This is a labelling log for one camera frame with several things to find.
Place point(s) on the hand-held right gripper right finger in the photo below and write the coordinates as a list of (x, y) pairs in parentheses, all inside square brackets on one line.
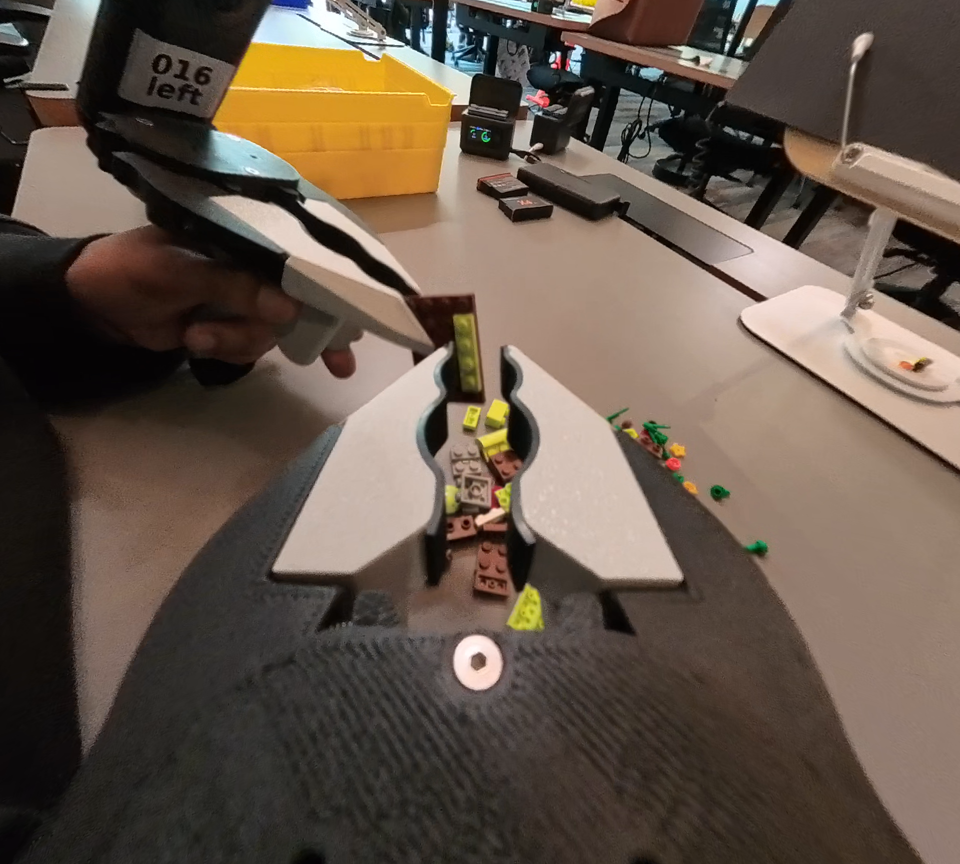
[(592, 504)]

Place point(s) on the black camera battery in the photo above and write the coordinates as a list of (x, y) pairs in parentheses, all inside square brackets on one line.
[(525, 208), (502, 185)]

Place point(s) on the person's left forearm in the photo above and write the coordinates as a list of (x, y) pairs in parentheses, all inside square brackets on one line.
[(37, 294)]

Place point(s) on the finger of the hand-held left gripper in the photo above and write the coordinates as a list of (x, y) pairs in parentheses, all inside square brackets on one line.
[(352, 234), (337, 287)]

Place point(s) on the pile of toy bricks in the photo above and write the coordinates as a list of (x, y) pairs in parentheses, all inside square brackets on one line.
[(480, 482)]

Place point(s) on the person's left hand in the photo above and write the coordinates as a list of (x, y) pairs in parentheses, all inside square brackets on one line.
[(150, 294)]

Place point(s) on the black office chair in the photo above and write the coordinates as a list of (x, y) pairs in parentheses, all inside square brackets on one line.
[(697, 144)]

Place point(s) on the lime and brown brick assembly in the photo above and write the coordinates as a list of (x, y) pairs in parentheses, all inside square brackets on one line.
[(431, 313)]

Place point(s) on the yellow plastic bin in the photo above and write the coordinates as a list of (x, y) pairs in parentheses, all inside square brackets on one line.
[(337, 129)]

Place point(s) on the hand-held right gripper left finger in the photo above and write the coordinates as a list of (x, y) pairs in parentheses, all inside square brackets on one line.
[(360, 504)]

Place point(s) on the black charging case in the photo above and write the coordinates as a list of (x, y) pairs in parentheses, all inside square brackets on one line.
[(487, 122)]

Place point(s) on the flat black power bank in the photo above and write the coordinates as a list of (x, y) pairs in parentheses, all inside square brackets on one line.
[(570, 189)]

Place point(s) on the wooden desk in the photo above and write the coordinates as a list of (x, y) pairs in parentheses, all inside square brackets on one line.
[(660, 58)]

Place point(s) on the black metal pole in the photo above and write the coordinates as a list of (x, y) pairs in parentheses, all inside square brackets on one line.
[(442, 9)]

